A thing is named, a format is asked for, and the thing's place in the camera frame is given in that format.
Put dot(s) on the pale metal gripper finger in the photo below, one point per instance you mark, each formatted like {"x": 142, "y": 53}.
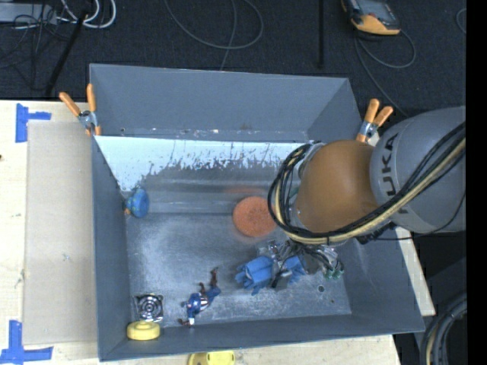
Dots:
{"x": 272, "y": 248}
{"x": 283, "y": 280}

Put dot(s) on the blue crumpled cloth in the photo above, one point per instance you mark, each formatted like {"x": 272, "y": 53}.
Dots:
{"x": 259, "y": 273}

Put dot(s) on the orange round disc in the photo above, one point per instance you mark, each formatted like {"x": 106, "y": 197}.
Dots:
{"x": 252, "y": 218}

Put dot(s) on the blue and red toy figure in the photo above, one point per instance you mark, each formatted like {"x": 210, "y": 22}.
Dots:
{"x": 198, "y": 299}

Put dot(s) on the blue and green round toy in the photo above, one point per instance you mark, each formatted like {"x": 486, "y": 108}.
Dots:
{"x": 137, "y": 203}

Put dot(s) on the yellow round disc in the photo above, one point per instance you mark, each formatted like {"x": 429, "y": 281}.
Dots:
{"x": 143, "y": 331}

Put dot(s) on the grey metal bin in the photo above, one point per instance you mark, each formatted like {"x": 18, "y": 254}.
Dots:
{"x": 182, "y": 101}

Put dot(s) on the pale wood flat board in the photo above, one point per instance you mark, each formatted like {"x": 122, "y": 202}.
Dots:
{"x": 57, "y": 223}

